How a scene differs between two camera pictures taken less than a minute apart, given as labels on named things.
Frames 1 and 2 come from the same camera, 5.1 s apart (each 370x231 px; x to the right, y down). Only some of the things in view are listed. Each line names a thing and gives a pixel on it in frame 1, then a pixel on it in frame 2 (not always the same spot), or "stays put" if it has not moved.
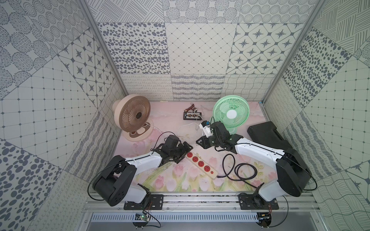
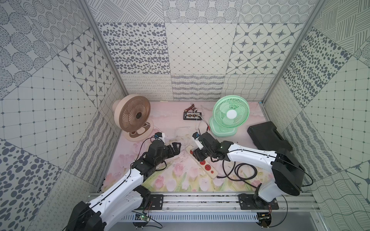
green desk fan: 232,110 stays put
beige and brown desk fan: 132,114 stays put
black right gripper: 204,143 → 197,153
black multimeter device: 192,116 stays put
